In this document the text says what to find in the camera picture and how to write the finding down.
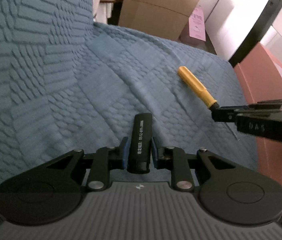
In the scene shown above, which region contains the black marker pen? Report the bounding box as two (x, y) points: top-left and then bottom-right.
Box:
(127, 113), (152, 174)

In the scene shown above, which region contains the yellow handle screwdriver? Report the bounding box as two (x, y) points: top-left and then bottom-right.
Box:
(177, 65), (239, 141)

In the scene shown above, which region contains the pink cardboard box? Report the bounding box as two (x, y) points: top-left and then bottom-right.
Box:
(234, 43), (282, 185)

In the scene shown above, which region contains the blue textured sofa chair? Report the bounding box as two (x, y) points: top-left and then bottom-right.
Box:
(0, 0), (258, 183)

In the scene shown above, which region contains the pink paper tag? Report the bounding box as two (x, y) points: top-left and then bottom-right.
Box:
(189, 6), (206, 41)

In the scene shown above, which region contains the wooden drawer cabinet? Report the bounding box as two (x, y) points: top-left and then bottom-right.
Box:
(118, 0), (199, 41)

